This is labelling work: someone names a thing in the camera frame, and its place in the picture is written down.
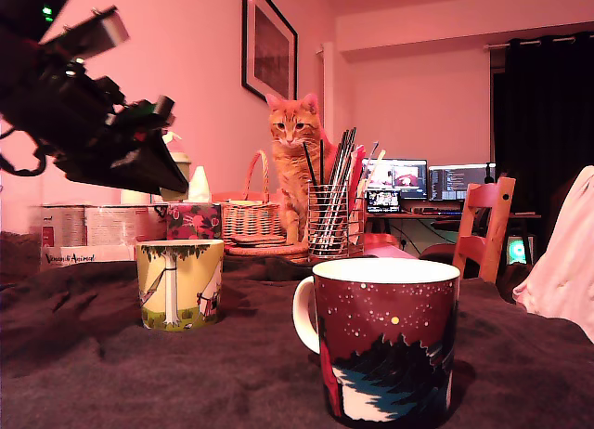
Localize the large clear water bottle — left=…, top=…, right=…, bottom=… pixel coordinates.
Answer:
left=160, top=124, right=192, bottom=203

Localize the pink utensil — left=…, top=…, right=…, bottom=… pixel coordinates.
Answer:
left=348, top=144, right=368, bottom=202

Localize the yellow hammock print mug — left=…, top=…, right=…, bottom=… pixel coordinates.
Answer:
left=136, top=238, right=226, bottom=332

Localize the round cork trivet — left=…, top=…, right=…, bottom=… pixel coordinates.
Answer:
left=224, top=243, right=311, bottom=254

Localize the dark starry night mug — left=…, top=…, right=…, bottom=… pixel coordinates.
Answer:
left=291, top=257, right=461, bottom=429

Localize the white paper tissue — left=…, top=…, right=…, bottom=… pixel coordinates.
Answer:
left=187, top=165, right=213, bottom=204

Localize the computer monitor with code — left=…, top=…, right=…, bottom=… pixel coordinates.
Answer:
left=428, top=163, right=497, bottom=202

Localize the wooden desk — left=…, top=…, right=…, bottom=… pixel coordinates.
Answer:
left=365, top=209, right=543, bottom=263

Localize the pale pink fabric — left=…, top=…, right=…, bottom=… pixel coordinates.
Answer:
left=512, top=165, right=594, bottom=345

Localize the floral tissue box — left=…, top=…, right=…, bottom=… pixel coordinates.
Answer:
left=165, top=201, right=223, bottom=241

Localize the computer case with glowing fan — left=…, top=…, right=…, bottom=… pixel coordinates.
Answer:
left=505, top=236, right=535, bottom=267

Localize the wide computer monitor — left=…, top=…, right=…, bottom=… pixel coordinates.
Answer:
left=363, top=158, right=429, bottom=201

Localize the small laptop screen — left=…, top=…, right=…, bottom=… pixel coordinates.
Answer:
left=366, top=190, right=401, bottom=215

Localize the pale flat stick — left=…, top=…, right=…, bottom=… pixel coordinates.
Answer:
left=359, top=149, right=387, bottom=189

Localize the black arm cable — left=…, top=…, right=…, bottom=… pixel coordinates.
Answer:
left=0, top=126, right=47, bottom=177

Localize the glass jar of coffee beans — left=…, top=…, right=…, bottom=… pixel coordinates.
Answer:
left=0, top=177, right=47, bottom=284

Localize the chrome wire utensil rack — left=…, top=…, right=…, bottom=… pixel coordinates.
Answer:
left=306, top=181, right=366, bottom=257

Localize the white wall pipe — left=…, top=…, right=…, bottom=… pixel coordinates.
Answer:
left=316, top=41, right=335, bottom=145

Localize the striped metal straw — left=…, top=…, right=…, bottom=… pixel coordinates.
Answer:
left=324, top=129, right=350, bottom=247
left=329, top=126, right=358, bottom=252

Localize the dark brown knitted cloth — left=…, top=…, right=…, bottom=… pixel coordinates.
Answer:
left=0, top=254, right=594, bottom=429

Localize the dark curtain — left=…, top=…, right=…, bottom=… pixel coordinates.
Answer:
left=492, top=32, right=594, bottom=263

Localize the black framed picture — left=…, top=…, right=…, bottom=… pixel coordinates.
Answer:
left=240, top=0, right=299, bottom=103

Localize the wooden chair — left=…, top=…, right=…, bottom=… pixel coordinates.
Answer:
left=452, top=176, right=517, bottom=284

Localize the orange tabby cat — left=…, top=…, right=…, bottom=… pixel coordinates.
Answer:
left=264, top=92, right=340, bottom=245

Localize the wicker basket with handle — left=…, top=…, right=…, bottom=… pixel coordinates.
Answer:
left=211, top=149, right=283, bottom=241

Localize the pale grey camera box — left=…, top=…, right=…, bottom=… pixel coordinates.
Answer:
left=39, top=5, right=131, bottom=61

